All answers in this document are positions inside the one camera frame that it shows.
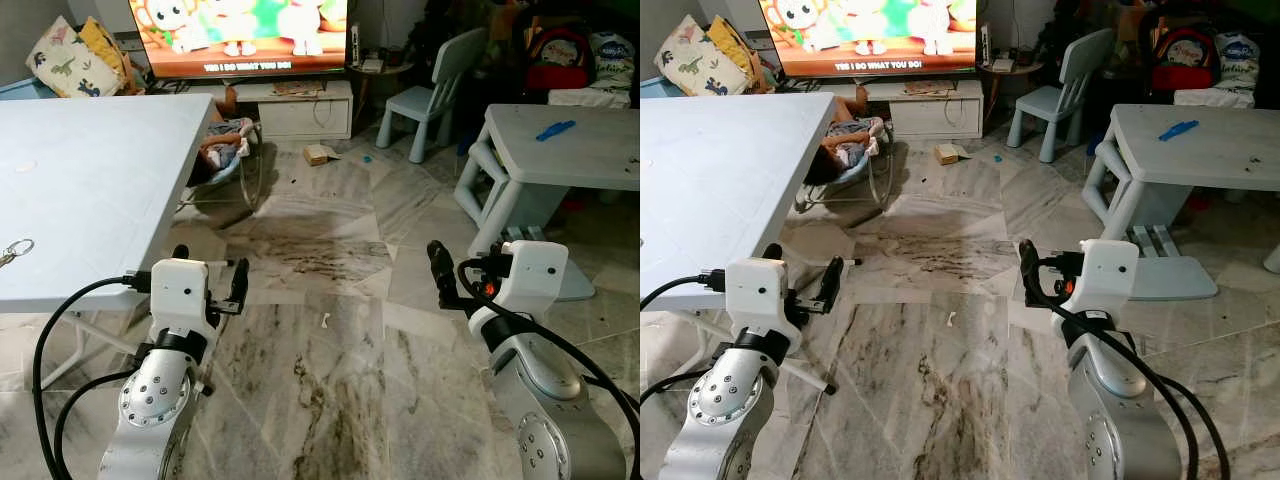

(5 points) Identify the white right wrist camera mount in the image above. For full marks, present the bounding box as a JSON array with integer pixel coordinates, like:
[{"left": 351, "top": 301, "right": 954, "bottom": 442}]
[
  {"left": 1080, "top": 239, "right": 1142, "bottom": 323},
  {"left": 496, "top": 239, "right": 570, "bottom": 323}
]

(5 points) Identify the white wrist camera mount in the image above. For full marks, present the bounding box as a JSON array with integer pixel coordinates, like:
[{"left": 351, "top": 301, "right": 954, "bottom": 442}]
[
  {"left": 496, "top": 239, "right": 570, "bottom": 323},
  {"left": 149, "top": 258, "right": 213, "bottom": 343},
  {"left": 1080, "top": 239, "right": 1142, "bottom": 323},
  {"left": 724, "top": 257, "right": 793, "bottom": 339}
]

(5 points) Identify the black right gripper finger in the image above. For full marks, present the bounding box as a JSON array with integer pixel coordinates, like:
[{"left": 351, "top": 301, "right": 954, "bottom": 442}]
[
  {"left": 1019, "top": 238, "right": 1048, "bottom": 307},
  {"left": 428, "top": 239, "right": 462, "bottom": 308}
]

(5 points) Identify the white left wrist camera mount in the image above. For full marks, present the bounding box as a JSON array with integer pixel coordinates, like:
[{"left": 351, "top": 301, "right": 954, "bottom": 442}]
[
  {"left": 724, "top": 257, "right": 793, "bottom": 339},
  {"left": 149, "top": 258, "right": 213, "bottom": 343}
]

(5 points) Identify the yellow pillow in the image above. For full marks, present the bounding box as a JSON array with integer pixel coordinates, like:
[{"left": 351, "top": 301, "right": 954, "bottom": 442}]
[
  {"left": 79, "top": 17, "right": 134, "bottom": 89},
  {"left": 708, "top": 16, "right": 766, "bottom": 89}
]

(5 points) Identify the pale blue kids chair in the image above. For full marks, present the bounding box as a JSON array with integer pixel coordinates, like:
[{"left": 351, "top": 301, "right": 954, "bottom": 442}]
[
  {"left": 376, "top": 27, "right": 489, "bottom": 165},
  {"left": 1006, "top": 27, "right": 1115, "bottom": 165}
]

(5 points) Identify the baby bouncer seat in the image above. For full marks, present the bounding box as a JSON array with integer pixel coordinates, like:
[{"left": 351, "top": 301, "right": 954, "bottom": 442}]
[
  {"left": 805, "top": 85, "right": 898, "bottom": 214},
  {"left": 184, "top": 85, "right": 265, "bottom": 216}
]

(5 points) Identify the small pale grey kids table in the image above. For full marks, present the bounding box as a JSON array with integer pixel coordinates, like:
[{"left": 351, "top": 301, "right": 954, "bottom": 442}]
[
  {"left": 454, "top": 103, "right": 641, "bottom": 257},
  {"left": 1082, "top": 103, "right": 1280, "bottom": 241}
]

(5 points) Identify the white and blue bag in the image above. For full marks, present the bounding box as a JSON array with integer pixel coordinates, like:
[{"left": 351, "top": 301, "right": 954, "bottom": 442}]
[
  {"left": 589, "top": 31, "right": 638, "bottom": 93},
  {"left": 1214, "top": 31, "right": 1263, "bottom": 93}
]

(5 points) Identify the small brown side table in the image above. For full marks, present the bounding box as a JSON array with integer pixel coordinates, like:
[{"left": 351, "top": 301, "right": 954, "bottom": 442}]
[
  {"left": 349, "top": 58, "right": 413, "bottom": 129},
  {"left": 980, "top": 58, "right": 1041, "bottom": 126}
]

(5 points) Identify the white television cabinet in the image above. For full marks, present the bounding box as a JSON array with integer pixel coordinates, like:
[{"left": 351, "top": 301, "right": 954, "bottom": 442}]
[
  {"left": 185, "top": 80, "right": 355, "bottom": 142},
  {"left": 815, "top": 80, "right": 987, "bottom": 141}
]

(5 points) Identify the flat screen television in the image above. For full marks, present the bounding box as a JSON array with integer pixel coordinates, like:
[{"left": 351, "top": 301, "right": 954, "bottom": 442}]
[
  {"left": 127, "top": 0, "right": 350, "bottom": 80},
  {"left": 757, "top": 0, "right": 980, "bottom": 80}
]

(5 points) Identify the red and black bag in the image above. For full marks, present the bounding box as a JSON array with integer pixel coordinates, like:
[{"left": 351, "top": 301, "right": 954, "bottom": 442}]
[
  {"left": 1149, "top": 27, "right": 1217, "bottom": 93},
  {"left": 524, "top": 27, "right": 592, "bottom": 94}
]

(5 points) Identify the large pale blue plastic table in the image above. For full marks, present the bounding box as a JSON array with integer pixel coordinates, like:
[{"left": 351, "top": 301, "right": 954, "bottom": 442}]
[
  {"left": 0, "top": 94, "right": 217, "bottom": 314},
  {"left": 640, "top": 92, "right": 837, "bottom": 312}
]

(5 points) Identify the white dinosaur print pillow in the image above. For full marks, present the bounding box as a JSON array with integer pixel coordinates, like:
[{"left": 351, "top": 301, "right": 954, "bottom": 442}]
[
  {"left": 25, "top": 15, "right": 128, "bottom": 99},
  {"left": 654, "top": 15, "right": 758, "bottom": 98}
]

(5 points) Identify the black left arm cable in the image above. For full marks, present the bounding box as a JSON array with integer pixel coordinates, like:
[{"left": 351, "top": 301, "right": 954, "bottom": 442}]
[
  {"left": 32, "top": 274, "right": 153, "bottom": 480},
  {"left": 640, "top": 368, "right": 723, "bottom": 406},
  {"left": 640, "top": 273, "right": 728, "bottom": 303},
  {"left": 52, "top": 370, "right": 136, "bottom": 480}
]

